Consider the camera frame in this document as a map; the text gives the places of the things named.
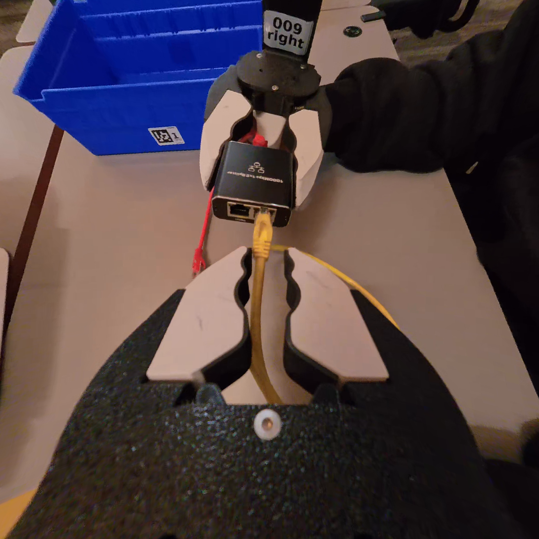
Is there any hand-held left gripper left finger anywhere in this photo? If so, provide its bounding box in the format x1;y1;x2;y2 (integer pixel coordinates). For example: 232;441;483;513
147;248;252;382

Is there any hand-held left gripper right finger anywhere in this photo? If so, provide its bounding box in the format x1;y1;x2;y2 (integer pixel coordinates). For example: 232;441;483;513
283;248;389;393

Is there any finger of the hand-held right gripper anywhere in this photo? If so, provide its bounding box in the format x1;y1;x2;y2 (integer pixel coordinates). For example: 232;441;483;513
286;109;325;211
200;88;255;191

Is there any black network splitter box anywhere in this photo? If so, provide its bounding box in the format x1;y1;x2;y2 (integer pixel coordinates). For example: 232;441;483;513
211;141;298;228

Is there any yellow network cable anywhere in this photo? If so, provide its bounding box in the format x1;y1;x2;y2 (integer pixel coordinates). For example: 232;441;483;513
250;210;401;406

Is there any red network cable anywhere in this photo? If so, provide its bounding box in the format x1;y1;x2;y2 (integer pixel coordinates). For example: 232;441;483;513
191;130;270;275

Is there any person's right forearm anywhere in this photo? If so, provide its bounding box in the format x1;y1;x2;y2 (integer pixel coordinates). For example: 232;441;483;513
324;25;539;174

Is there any adjacent pale desk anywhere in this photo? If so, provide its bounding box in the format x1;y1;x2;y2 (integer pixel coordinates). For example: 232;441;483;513
0;45;56;253

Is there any pale desk beyond bin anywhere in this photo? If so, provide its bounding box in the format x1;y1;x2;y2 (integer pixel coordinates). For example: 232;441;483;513
16;0;54;44

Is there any blue plastic bin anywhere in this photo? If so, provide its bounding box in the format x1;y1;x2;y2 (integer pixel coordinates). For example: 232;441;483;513
13;0;264;157

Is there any dark office chair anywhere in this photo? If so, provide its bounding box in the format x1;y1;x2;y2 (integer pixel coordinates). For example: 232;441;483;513
371;0;512;39

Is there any person's black hoodie torso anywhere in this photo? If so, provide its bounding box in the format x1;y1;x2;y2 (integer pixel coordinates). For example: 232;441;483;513
446;0;539;426

